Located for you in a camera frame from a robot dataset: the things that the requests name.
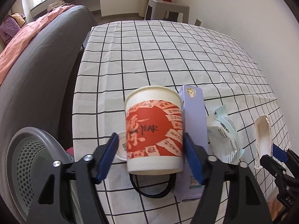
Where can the grey perforated waste bin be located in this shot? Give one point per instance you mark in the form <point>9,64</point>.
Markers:
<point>25,168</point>

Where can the pale purple carton box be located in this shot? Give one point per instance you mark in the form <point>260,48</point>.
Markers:
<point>193,112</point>

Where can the black checked white tablecloth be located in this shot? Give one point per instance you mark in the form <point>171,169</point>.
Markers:
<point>151,58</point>

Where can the white round plastic lid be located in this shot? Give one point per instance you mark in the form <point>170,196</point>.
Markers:
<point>122,144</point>

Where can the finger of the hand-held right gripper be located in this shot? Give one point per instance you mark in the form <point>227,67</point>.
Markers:
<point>279,154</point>
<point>268,165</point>

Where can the wall socket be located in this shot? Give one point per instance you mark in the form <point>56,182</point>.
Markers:
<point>198,22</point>

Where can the beige quilted bag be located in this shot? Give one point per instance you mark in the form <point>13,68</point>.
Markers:
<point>18,17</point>

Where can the white and green plastic packet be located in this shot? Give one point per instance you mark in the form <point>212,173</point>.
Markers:
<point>222,135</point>

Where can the red and white paper cup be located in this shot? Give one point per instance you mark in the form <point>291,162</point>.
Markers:
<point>151,130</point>

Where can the pink blanket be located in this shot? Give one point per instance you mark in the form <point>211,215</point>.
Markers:
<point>23,39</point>

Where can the purple knitted bag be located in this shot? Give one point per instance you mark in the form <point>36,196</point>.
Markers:
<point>8,30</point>

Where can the beige crumpled cloth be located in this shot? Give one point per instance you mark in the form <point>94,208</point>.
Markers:
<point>56,5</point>

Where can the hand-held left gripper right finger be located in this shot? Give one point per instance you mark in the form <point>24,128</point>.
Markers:
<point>193,158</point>

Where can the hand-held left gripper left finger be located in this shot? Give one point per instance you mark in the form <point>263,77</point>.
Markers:
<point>107,158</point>

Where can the long white torn carton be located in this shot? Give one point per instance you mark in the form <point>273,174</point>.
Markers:
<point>262,140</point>

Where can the grey plastic stool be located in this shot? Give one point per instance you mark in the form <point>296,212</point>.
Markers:
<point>168,7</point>

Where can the black hair band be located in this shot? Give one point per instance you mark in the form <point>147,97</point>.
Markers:
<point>151,195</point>

